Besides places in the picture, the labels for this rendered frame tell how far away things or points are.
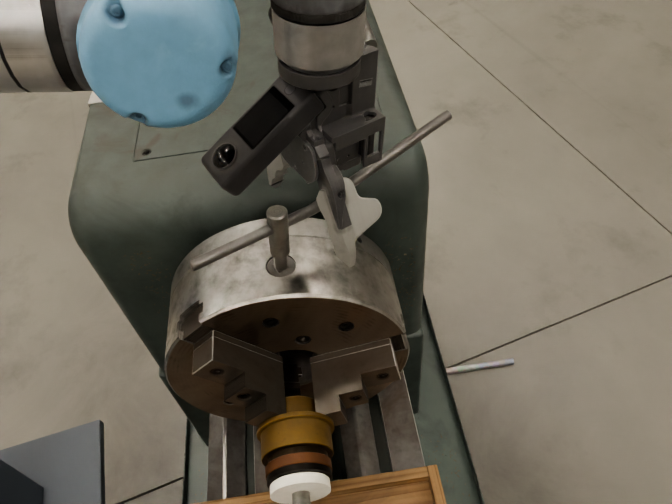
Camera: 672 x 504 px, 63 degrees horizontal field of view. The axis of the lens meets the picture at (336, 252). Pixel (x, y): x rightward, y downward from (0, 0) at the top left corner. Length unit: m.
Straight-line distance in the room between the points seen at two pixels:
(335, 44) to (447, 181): 2.13
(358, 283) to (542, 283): 1.62
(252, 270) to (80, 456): 0.64
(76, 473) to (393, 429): 0.58
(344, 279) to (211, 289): 0.15
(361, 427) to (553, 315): 1.33
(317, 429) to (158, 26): 0.49
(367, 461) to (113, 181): 0.55
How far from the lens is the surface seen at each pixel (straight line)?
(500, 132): 2.85
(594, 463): 1.92
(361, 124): 0.52
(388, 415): 0.93
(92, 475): 1.15
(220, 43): 0.28
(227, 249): 0.56
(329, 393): 0.68
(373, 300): 0.65
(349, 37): 0.46
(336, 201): 0.51
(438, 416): 1.29
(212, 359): 0.62
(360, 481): 0.85
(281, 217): 0.56
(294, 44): 0.46
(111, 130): 0.88
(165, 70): 0.29
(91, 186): 0.79
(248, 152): 0.48
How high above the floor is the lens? 1.71
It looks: 49 degrees down
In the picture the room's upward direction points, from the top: 8 degrees counter-clockwise
